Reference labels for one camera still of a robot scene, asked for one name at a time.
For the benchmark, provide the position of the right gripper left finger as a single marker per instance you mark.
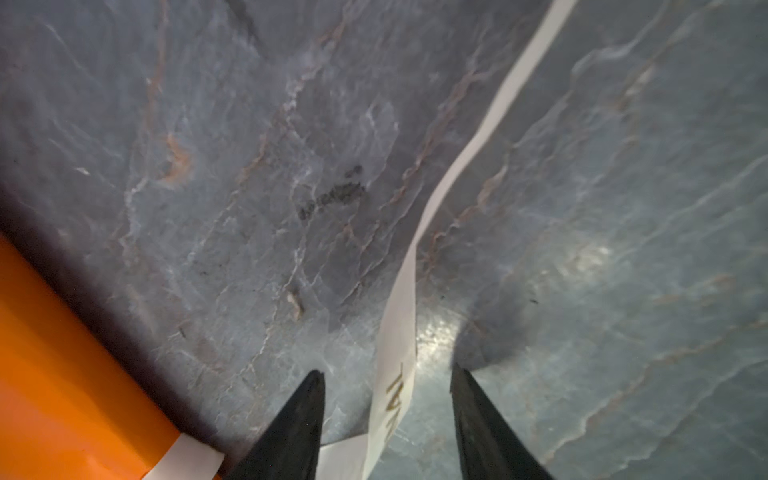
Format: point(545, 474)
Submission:
point(289, 448)

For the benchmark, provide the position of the white ribbon strip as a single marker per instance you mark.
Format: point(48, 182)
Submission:
point(310, 144)

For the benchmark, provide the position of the orange wrapping paper sheet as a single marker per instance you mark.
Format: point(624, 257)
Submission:
point(68, 409)

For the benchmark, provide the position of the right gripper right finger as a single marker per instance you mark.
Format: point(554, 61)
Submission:
point(488, 447)

